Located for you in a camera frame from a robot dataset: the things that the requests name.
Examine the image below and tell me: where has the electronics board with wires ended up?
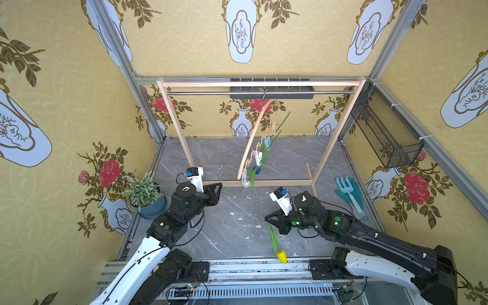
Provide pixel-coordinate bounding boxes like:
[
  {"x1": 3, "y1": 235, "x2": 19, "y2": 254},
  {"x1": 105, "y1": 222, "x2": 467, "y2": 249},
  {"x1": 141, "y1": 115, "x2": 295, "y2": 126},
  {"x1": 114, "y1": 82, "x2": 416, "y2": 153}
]
[{"x1": 164, "y1": 282, "x2": 210, "y2": 304}]

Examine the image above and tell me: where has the potted green plant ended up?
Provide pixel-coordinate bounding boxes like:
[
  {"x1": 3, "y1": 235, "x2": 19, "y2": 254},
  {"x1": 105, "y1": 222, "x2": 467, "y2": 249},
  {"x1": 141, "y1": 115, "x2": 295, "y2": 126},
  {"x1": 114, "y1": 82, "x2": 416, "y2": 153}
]
[{"x1": 126, "y1": 171, "x2": 168, "y2": 219}]

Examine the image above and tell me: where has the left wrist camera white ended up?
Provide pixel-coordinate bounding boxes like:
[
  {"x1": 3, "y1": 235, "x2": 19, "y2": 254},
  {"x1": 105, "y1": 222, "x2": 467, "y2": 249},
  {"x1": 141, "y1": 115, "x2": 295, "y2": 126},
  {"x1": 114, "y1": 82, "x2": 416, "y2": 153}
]
[{"x1": 186, "y1": 166, "x2": 204, "y2": 193}]

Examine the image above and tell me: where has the white artificial tulip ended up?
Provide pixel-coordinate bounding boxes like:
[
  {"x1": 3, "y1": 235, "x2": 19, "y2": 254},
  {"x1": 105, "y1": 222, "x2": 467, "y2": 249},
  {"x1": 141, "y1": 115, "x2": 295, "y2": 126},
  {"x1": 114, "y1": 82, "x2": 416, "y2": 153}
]
[{"x1": 241, "y1": 135, "x2": 277, "y2": 188}]

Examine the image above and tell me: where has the blue artificial tulip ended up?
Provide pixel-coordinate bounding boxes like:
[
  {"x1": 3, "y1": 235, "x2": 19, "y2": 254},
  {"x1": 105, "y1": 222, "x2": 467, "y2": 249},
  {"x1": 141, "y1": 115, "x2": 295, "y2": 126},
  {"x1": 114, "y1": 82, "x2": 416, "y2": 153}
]
[{"x1": 253, "y1": 111, "x2": 291, "y2": 175}]

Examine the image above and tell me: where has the metal rack rod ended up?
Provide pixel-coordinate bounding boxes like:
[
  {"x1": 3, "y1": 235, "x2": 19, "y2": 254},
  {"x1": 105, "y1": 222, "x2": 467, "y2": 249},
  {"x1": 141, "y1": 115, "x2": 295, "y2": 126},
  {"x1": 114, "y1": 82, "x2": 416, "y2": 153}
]
[{"x1": 168, "y1": 91, "x2": 355, "y2": 96}]

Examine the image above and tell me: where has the yellow artificial tulip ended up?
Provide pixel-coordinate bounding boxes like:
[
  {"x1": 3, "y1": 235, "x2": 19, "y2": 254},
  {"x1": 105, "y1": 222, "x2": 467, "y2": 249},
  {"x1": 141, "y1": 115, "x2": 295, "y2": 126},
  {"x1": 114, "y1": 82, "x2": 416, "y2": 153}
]
[{"x1": 252, "y1": 186, "x2": 287, "y2": 264}]

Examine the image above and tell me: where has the metal base rail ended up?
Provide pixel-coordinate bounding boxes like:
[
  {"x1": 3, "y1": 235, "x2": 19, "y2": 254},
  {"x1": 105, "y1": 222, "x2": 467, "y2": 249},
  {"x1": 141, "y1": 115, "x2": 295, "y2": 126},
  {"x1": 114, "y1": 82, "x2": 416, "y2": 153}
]
[{"x1": 95, "y1": 257, "x2": 420, "y2": 302}]

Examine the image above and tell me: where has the black vent panel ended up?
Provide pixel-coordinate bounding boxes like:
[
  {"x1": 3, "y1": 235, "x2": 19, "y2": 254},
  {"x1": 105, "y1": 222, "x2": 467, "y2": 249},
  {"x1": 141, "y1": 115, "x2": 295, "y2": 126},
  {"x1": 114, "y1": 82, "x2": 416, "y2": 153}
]
[{"x1": 229, "y1": 86, "x2": 315, "y2": 100}]

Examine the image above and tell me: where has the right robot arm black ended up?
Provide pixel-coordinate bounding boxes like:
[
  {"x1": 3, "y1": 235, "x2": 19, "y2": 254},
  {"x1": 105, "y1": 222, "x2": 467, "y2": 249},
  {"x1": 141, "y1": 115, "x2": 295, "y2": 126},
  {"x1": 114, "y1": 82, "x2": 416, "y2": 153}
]
[{"x1": 265, "y1": 188, "x2": 458, "y2": 304}]

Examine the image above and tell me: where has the wooden clothes rack frame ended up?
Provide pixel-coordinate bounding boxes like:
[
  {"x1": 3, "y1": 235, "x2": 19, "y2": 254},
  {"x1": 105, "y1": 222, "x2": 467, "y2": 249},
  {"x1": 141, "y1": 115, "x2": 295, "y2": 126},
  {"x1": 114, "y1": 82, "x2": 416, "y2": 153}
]
[{"x1": 157, "y1": 77, "x2": 367, "y2": 199}]

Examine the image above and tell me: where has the black wire mesh basket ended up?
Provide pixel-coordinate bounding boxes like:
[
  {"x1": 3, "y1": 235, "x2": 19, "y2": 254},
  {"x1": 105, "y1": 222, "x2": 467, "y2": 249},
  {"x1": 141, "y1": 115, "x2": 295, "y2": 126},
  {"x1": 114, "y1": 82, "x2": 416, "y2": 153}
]
[{"x1": 352, "y1": 81, "x2": 424, "y2": 168}]

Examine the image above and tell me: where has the teal garden fork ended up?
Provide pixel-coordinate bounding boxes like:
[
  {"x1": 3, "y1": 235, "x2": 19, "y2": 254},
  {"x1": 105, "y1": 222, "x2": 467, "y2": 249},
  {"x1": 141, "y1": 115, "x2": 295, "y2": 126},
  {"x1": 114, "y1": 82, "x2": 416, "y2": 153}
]
[{"x1": 335, "y1": 176, "x2": 365, "y2": 219}]

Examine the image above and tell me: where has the curved wooden clip hanger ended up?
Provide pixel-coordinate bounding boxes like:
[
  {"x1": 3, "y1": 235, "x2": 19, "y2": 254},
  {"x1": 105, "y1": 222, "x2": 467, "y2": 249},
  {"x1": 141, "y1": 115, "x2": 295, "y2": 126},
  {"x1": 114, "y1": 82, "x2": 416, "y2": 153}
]
[{"x1": 237, "y1": 99, "x2": 278, "y2": 185}]

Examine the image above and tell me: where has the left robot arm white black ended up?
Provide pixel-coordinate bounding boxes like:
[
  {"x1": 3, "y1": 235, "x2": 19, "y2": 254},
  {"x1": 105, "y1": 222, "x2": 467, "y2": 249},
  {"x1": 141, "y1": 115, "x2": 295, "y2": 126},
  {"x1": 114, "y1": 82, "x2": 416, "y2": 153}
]
[{"x1": 91, "y1": 182, "x2": 222, "y2": 304}]

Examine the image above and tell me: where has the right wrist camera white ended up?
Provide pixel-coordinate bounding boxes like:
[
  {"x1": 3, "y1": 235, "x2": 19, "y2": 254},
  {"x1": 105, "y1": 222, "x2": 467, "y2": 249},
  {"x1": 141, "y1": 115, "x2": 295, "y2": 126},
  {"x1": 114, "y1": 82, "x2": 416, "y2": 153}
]
[{"x1": 269, "y1": 187, "x2": 293, "y2": 216}]

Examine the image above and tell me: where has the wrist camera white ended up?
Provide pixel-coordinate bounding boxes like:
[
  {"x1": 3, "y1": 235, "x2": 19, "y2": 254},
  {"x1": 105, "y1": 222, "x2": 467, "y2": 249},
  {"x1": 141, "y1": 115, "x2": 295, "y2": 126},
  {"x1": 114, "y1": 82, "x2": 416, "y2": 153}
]
[
  {"x1": 186, "y1": 166, "x2": 204, "y2": 193},
  {"x1": 269, "y1": 187, "x2": 293, "y2": 216}
]

